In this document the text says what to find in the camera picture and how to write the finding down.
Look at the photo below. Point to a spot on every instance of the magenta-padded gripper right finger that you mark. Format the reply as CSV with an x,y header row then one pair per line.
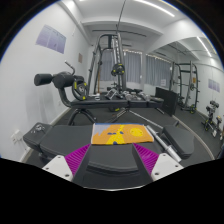
x,y
160,165

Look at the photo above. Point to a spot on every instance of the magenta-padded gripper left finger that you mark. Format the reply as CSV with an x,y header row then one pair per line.
x,y
63,166

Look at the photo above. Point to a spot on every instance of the orange and blue printed towel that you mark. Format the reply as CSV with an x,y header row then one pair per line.
x,y
126,133

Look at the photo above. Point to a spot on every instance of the chrome barbell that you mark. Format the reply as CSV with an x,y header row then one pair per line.
x,y
165,143

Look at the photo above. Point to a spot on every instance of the black padded weight bench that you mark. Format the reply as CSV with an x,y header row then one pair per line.
x,y
63,140

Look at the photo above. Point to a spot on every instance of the thin steel bar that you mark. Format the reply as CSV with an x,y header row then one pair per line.
x,y
146,119

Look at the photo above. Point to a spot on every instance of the black box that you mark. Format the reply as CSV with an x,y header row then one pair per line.
x,y
166,100

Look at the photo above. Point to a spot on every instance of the chrome dumbbell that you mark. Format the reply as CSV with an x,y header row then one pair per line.
x,y
144,96
128,95

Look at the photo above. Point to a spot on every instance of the black yellow exercise machine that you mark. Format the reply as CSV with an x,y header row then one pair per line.
x,y
210,115

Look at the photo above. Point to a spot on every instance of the black bench with leg rollers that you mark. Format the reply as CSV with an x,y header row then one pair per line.
x,y
100,102

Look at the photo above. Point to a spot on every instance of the black squat rack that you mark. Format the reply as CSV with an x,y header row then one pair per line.
x,y
193,83

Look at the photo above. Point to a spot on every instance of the grey window curtain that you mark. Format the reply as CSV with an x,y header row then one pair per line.
x,y
132,66
156,70

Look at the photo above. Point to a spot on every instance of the small black yellow weight plate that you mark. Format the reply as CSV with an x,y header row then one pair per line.
x,y
117,69

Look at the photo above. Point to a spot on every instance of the ceiling light strip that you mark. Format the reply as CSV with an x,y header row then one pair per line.
x,y
155,6
204,46

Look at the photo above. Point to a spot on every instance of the white wall outlet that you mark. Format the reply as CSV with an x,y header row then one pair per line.
x,y
16,136

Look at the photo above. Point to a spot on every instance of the small purple wall poster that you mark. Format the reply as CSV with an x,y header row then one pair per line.
x,y
214,85

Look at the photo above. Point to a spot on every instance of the small brown wall plaque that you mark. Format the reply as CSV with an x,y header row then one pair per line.
x,y
80,58

